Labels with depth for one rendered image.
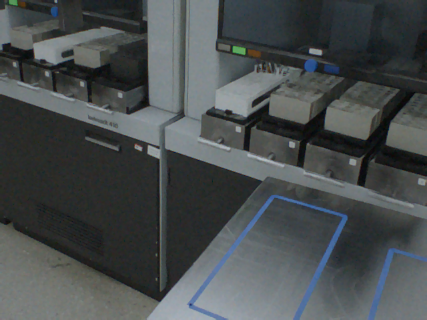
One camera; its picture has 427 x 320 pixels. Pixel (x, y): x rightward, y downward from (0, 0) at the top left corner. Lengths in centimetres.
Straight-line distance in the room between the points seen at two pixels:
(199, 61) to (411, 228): 76
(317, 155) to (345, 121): 11
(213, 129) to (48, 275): 102
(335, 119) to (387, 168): 18
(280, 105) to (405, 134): 31
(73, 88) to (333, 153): 85
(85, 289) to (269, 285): 132
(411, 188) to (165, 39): 77
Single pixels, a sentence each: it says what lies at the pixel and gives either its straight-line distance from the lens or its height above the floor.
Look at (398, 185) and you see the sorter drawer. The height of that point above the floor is 77.
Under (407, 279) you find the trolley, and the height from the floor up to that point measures 82.
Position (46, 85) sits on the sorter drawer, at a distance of 179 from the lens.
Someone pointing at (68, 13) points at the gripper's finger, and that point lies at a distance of 63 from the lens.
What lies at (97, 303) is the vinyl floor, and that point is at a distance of 199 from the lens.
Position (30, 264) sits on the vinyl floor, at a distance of 221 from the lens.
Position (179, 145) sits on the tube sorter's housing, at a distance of 148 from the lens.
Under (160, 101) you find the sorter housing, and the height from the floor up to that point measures 77.
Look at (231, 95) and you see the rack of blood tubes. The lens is 137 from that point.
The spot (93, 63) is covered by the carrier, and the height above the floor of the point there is 84.
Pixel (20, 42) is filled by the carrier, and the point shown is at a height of 84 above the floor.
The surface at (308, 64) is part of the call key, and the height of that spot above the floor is 98.
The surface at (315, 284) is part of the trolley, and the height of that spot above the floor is 82.
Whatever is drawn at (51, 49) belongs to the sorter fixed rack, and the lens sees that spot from 178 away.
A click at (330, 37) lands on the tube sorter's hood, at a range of 126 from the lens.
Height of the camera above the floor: 134
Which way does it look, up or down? 27 degrees down
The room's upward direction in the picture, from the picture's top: 3 degrees clockwise
